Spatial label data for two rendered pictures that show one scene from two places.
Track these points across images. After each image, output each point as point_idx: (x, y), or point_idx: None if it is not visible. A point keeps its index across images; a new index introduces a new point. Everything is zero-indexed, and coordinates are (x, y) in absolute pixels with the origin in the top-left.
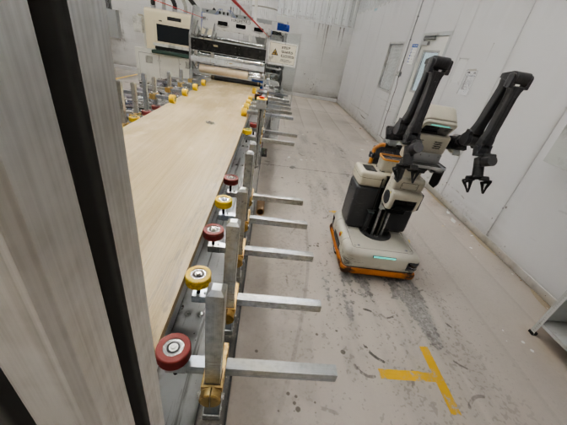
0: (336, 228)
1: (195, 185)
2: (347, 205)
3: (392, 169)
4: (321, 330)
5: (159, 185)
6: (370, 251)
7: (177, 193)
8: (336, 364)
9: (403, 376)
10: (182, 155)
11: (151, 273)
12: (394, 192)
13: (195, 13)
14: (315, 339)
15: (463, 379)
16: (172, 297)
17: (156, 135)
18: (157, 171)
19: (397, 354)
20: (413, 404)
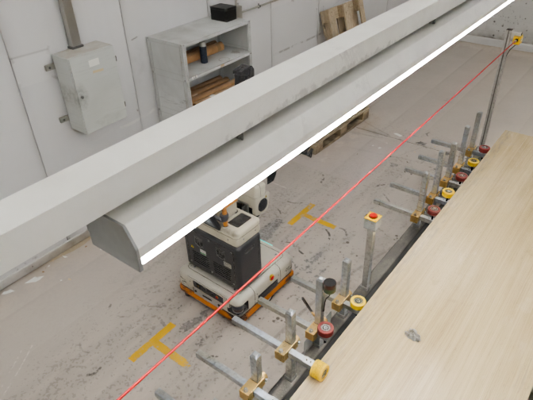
0: (259, 293)
1: (465, 207)
2: (252, 267)
3: (309, 155)
4: (350, 256)
5: (493, 212)
6: (272, 246)
7: (480, 202)
8: (358, 240)
9: (322, 221)
10: (472, 247)
11: (493, 166)
12: (268, 191)
13: None
14: (360, 254)
15: (287, 208)
16: (485, 157)
17: (503, 298)
18: (496, 227)
19: (312, 228)
20: (331, 213)
